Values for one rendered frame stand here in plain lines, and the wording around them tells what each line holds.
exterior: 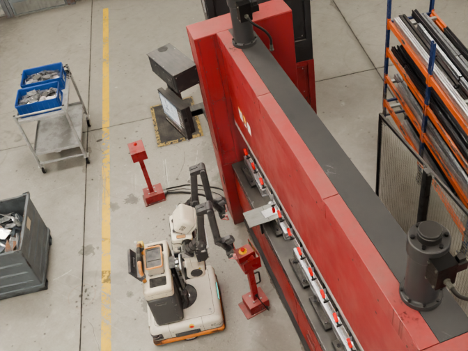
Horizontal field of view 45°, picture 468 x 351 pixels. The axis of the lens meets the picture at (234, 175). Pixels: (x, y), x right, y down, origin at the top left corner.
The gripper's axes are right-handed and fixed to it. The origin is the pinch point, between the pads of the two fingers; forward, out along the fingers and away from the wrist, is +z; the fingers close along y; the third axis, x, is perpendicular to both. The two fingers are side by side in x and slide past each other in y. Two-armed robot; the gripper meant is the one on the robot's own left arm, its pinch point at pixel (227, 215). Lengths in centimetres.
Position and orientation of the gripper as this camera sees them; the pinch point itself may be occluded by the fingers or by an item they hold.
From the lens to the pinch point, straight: 495.1
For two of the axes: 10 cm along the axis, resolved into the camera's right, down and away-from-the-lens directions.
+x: -8.1, 5.1, 3.0
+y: -1.6, -6.8, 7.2
